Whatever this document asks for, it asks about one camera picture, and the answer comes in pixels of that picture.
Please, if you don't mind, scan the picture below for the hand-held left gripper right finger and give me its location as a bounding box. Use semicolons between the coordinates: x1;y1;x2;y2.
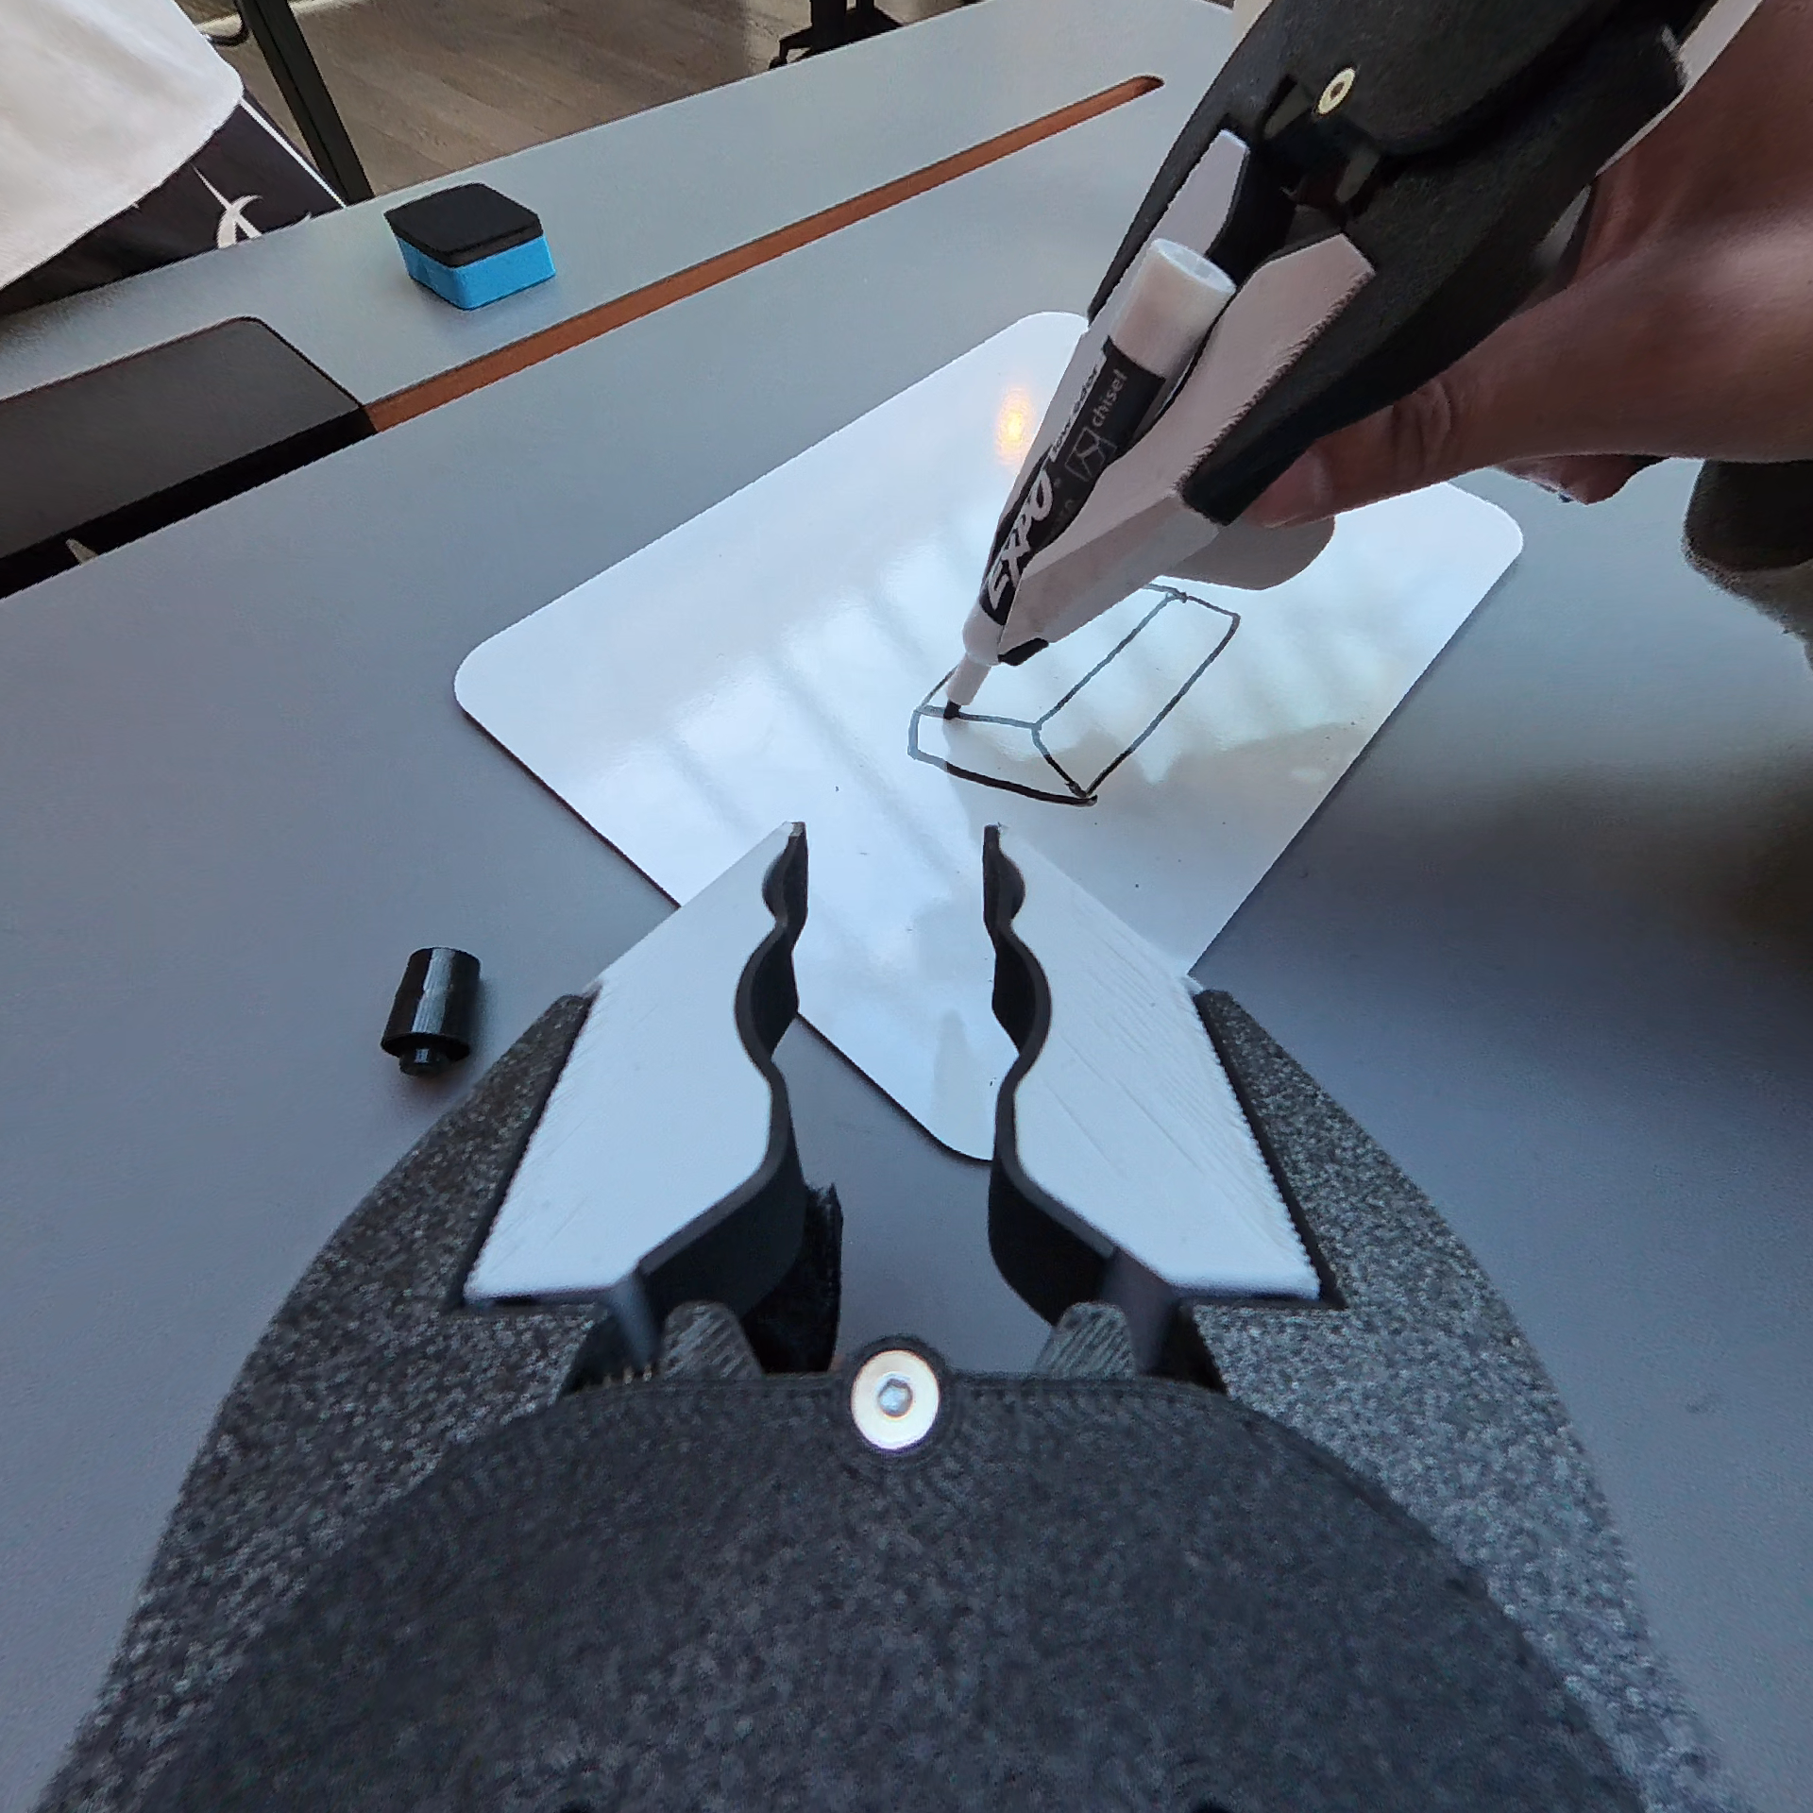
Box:
981;825;1326;1365

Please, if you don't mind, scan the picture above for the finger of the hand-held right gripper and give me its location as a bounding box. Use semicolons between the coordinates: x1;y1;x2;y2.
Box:
1087;132;1257;327
1004;232;1379;671

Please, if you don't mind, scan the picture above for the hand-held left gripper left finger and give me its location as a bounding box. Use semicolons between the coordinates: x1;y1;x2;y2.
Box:
461;822;811;1354

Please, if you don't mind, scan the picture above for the white dry erase marker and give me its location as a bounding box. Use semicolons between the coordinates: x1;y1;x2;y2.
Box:
942;237;1236;717

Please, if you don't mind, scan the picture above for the black marker cap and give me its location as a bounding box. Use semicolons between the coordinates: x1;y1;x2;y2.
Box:
378;944;487;1081

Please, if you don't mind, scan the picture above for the white whiteboard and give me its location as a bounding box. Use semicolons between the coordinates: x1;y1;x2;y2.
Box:
454;310;1525;1163

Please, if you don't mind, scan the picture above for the blue black whiteboard eraser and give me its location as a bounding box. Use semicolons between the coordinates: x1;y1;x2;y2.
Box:
381;184;557;314

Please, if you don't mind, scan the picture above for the person's right forearm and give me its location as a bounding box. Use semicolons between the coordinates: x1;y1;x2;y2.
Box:
1683;459;1813;613

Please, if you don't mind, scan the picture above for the grey desk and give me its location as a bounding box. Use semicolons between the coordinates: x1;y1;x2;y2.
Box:
0;0;1813;1813

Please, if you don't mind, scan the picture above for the black desk leg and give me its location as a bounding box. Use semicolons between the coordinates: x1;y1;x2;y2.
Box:
241;0;374;206

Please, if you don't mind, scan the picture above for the person's right hand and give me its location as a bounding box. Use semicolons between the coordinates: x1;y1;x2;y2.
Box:
1255;0;1813;531

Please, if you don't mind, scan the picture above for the black office chair base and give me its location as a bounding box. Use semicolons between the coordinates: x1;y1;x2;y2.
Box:
768;0;909;70

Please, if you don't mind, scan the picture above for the dark cloth with white mark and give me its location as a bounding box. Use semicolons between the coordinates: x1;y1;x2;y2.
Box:
0;101;346;317

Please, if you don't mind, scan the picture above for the black cable cover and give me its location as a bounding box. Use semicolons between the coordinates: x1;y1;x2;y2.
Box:
0;317;378;597

